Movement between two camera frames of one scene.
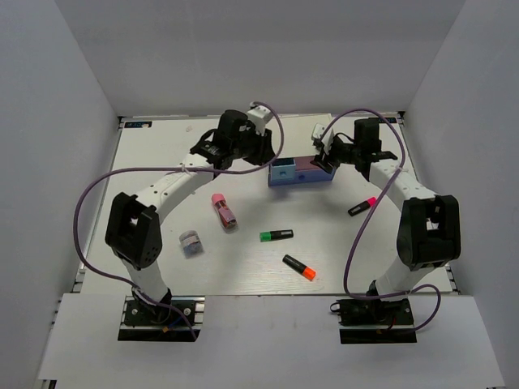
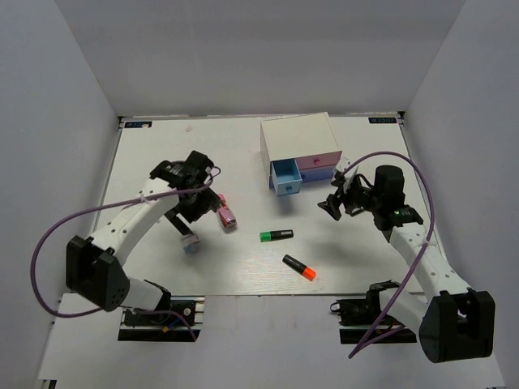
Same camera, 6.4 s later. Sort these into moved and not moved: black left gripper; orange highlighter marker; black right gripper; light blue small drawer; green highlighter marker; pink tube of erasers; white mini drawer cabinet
Moved: black left gripper; light blue small drawer; black right gripper
Not moved: white mini drawer cabinet; pink tube of erasers; green highlighter marker; orange highlighter marker
